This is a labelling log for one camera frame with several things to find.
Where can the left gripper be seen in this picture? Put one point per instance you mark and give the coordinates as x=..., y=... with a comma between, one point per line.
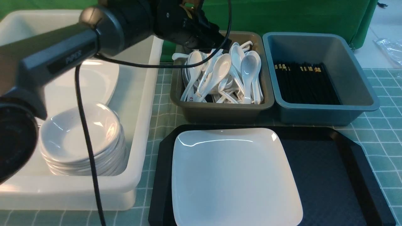
x=206, y=33

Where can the large white square plate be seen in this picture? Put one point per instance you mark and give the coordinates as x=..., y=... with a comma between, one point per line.
x=233, y=177

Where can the white soup spoon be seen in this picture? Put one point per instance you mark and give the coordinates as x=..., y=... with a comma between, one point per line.
x=206, y=70

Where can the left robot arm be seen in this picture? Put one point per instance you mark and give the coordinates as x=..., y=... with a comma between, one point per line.
x=103, y=31

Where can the white square plate in tub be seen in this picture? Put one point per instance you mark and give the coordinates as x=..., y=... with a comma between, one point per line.
x=97, y=79

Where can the white spoon in bin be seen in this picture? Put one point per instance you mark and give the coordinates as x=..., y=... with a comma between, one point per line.
x=194, y=71

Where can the white spoon bin centre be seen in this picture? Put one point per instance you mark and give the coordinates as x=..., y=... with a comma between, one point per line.
x=220, y=70

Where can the white spoon bin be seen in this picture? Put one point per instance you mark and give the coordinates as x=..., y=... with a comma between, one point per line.
x=220, y=70
x=248, y=67

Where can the white spoon bin right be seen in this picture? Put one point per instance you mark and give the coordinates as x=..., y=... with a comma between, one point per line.
x=248, y=67

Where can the brown spoon bin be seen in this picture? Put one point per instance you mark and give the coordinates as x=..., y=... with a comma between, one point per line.
x=222, y=113

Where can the pile of black chopsticks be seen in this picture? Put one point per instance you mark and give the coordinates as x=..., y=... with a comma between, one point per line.
x=305, y=83

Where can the blue-grey chopstick bin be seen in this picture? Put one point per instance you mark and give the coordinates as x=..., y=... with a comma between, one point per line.
x=352, y=86

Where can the green backdrop cloth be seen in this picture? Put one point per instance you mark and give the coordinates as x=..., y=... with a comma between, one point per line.
x=348, y=19

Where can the stack of white bowls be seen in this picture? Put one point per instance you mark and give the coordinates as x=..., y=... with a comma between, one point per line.
x=63, y=144

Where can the clear plastic bag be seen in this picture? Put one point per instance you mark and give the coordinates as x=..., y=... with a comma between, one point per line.
x=391, y=48

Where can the checked green tablecloth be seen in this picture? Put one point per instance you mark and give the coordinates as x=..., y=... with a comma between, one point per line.
x=378, y=133

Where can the black serving tray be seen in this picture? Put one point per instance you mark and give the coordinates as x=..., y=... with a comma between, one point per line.
x=336, y=184

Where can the large white plastic tub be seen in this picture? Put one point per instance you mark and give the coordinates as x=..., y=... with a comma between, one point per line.
x=35, y=187

